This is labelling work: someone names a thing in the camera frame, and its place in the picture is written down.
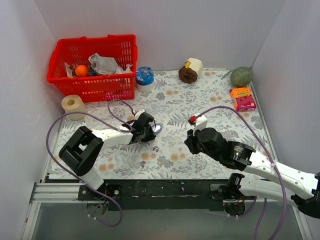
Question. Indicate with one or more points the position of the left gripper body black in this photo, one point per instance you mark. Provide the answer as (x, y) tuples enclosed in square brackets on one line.
[(149, 131)]

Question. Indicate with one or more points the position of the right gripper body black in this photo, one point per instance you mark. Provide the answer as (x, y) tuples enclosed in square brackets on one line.
[(191, 145)]

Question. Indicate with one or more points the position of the purple ear clip earbud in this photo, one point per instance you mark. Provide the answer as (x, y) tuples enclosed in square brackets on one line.
[(155, 149)]

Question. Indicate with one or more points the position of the lavender earbud charging case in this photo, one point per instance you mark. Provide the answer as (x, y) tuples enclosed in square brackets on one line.
[(157, 128)]

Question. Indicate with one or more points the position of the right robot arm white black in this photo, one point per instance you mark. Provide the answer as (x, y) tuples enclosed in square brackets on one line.
[(277, 181)]

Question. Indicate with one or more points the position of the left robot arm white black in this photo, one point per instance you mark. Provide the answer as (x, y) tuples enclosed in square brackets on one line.
[(82, 149)]

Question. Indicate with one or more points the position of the floral table mat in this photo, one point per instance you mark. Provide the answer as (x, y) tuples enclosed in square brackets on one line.
[(171, 103)]

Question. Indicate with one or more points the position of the blue white wipes tub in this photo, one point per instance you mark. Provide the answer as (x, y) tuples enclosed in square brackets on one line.
[(144, 79)]

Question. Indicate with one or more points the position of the orange pink sponge box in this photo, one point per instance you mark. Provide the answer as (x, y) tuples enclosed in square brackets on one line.
[(243, 99)]

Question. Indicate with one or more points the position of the white pump bottle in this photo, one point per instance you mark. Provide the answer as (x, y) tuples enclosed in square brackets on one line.
[(128, 69)]

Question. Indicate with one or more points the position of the green textured melon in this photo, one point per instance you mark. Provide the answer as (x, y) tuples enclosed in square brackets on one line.
[(240, 76)]

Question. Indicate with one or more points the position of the red plastic shopping basket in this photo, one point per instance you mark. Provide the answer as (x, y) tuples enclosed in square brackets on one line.
[(76, 51)]

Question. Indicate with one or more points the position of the brown cream towel roll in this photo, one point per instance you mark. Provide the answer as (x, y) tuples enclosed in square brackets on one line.
[(190, 71)]

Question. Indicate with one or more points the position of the crumpled grey plastic bag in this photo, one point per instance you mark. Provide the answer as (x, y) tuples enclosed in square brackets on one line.
[(104, 65)]

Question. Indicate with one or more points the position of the beige paper roll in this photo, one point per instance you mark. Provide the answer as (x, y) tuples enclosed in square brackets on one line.
[(73, 103)]

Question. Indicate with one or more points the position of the orange fruit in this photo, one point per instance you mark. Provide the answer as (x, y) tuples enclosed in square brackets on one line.
[(81, 71)]

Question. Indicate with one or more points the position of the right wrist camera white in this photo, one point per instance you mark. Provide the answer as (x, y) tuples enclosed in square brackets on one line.
[(198, 121)]

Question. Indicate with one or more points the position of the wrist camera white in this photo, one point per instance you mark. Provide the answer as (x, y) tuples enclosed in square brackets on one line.
[(198, 121), (138, 113)]

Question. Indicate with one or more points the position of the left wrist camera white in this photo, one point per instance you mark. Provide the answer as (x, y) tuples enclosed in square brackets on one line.
[(138, 113)]

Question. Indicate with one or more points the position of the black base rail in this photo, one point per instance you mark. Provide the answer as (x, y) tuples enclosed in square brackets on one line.
[(145, 194)]

